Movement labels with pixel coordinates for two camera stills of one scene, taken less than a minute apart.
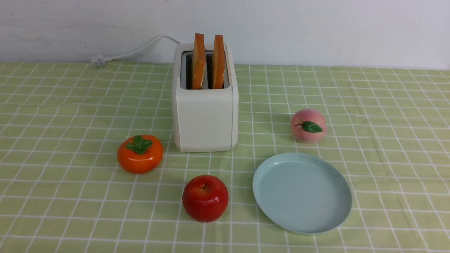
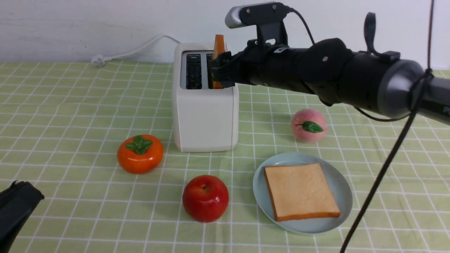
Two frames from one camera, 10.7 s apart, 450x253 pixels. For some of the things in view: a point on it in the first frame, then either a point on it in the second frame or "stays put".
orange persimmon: (140, 154) stays put
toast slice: (199, 61) to (300, 191)
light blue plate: (302, 193) stays put
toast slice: (219, 67) stays put
